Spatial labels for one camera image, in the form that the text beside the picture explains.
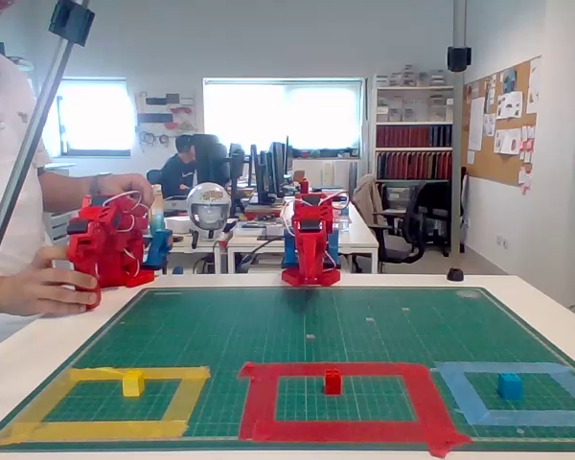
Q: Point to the green cutting mat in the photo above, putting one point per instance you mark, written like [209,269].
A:
[220,326]

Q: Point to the large bright window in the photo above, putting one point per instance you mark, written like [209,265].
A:
[282,115]

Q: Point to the blue table clamp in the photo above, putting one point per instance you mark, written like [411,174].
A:
[334,246]
[289,249]
[158,246]

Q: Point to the black pole clamp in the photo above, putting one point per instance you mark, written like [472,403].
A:
[459,58]
[72,21]

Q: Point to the person's left hand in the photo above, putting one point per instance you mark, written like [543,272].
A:
[129,184]

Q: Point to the tilted silver metal pole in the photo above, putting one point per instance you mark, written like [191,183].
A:
[29,144]

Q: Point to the yellow cube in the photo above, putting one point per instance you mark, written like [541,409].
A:
[133,384]

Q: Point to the red tape square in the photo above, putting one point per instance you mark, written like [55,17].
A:
[287,369]

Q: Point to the black mesh office chair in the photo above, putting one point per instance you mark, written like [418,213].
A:
[397,249]

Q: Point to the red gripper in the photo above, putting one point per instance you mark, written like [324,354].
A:
[311,240]

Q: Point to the person's right hand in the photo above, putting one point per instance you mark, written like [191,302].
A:
[38,287]

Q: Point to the white office desk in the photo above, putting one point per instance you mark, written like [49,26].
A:
[359,235]
[182,242]

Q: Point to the red follower robot arm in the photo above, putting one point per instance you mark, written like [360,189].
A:
[311,275]

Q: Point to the cork pin board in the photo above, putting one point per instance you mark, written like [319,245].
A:
[505,163]

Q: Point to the red leader arm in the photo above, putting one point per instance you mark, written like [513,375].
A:
[110,239]

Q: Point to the small black rubber foot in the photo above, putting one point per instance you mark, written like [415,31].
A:
[455,274]

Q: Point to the small bright window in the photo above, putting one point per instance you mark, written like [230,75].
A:
[96,115]

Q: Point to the white shirt person torso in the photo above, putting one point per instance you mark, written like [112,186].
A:
[0,144]

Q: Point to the orange blue drink bottle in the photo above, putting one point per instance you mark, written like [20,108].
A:
[158,223]

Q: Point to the person's left forearm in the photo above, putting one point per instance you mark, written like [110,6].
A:
[67,189]

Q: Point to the blue cube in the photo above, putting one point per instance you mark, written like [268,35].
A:
[510,386]

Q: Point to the white wall socket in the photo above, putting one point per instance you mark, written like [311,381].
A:
[502,241]

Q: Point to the blue tape square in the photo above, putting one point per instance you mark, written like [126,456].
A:
[508,418]

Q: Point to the white helmet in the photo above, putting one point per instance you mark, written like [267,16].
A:
[208,211]

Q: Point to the wall tool rack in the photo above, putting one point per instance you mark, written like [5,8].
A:
[165,117]

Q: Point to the black high-back office chair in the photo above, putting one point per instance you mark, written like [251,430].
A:
[211,158]

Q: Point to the seated person dark shirt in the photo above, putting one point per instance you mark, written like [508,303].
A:
[177,177]

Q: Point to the yellow tape square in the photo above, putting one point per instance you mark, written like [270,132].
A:
[100,428]

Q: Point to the beige jacket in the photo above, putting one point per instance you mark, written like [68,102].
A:
[366,196]

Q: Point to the vertical grey pole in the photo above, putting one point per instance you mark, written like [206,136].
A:
[458,144]

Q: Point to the white shelf with binders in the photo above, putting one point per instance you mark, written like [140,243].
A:
[414,136]

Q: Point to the black computer monitor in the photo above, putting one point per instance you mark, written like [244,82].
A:
[278,167]
[259,177]

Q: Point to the red cube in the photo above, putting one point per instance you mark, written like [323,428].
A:
[333,383]

